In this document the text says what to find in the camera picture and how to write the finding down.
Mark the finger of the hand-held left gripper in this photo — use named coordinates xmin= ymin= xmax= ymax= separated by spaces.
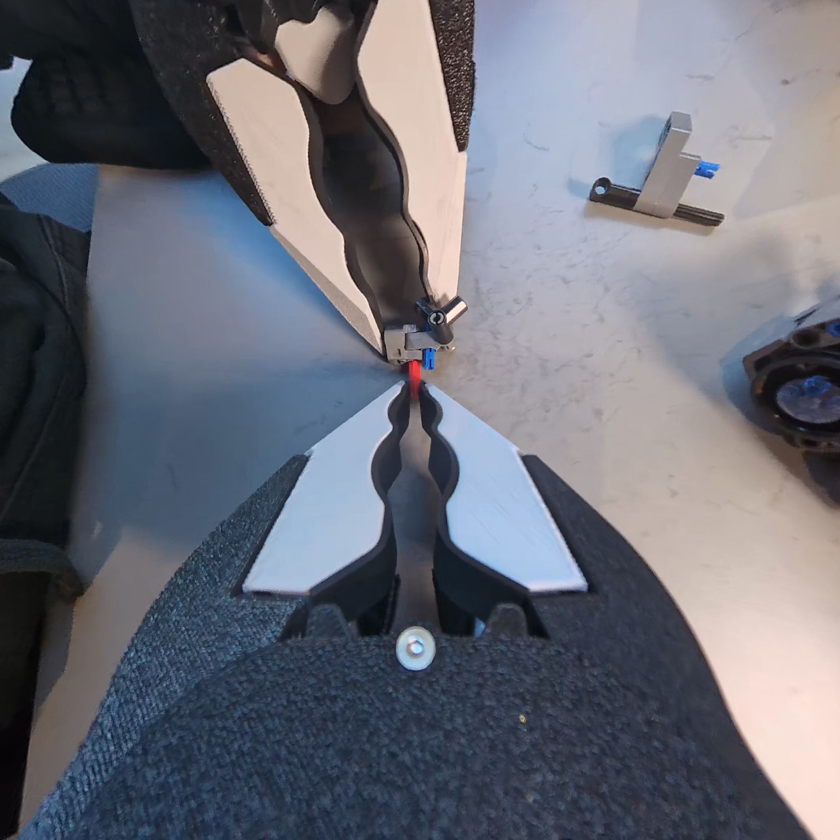
xmin=205 ymin=58 xmax=388 ymax=358
xmin=357 ymin=0 xmax=469 ymax=309

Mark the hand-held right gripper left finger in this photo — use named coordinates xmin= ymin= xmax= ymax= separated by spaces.
xmin=241 ymin=382 xmax=409 ymax=601

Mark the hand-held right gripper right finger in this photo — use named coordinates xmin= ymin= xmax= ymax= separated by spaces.
xmin=420 ymin=382 xmax=589 ymax=597

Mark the black connector with blue pins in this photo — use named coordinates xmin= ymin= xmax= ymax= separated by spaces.
xmin=415 ymin=295 xmax=468 ymax=370

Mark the person's left forearm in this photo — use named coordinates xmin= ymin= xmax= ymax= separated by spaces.
xmin=0 ymin=0 xmax=212 ymax=170

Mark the grey desk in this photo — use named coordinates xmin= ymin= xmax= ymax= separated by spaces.
xmin=20 ymin=0 xmax=840 ymax=840

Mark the blue-grey cloth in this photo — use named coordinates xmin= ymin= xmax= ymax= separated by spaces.
xmin=0 ymin=163 xmax=99 ymax=232

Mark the grey beam with black axle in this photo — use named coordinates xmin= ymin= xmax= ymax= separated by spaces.
xmin=588 ymin=112 xmax=726 ymax=228

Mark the grey twin engine toy assembly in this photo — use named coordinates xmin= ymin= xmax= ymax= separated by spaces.
xmin=742 ymin=302 xmax=840 ymax=460

